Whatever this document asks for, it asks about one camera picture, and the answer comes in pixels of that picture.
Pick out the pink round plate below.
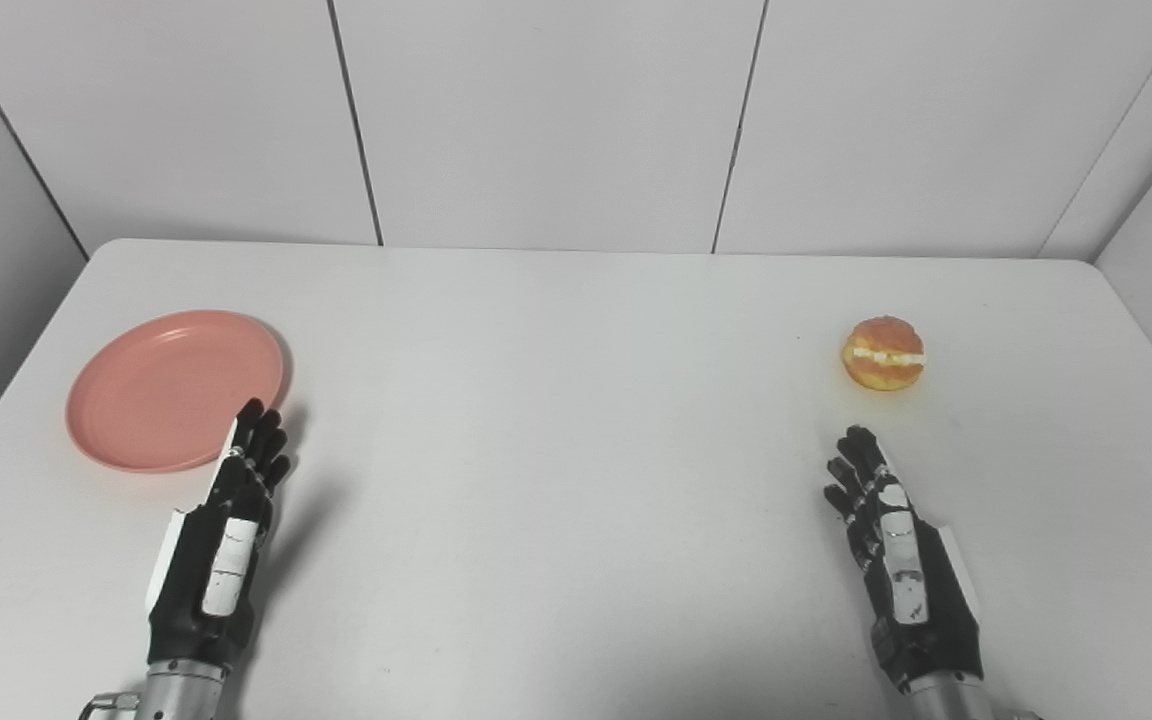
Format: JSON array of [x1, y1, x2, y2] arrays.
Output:
[[65, 310, 288, 475]]

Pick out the cream puff pastry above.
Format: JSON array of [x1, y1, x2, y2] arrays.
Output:
[[842, 316, 927, 393]]

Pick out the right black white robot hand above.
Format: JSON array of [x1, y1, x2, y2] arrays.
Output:
[[823, 425, 985, 695]]

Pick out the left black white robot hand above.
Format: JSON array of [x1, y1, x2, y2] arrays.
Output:
[[144, 398, 293, 673]]

